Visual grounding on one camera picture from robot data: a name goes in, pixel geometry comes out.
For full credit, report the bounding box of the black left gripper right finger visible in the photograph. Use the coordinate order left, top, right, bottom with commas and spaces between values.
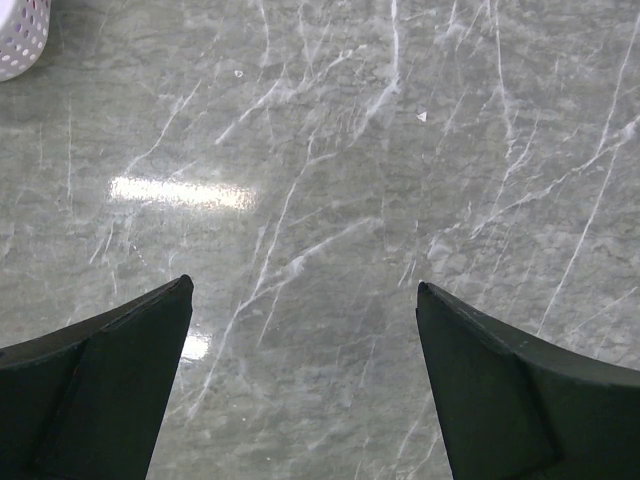
416, 282, 639, 479

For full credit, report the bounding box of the white perforated laundry basket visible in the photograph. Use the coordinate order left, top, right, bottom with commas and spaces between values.
0, 0, 52, 82

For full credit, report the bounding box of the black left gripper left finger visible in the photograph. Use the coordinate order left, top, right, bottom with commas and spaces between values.
1, 275, 193, 479

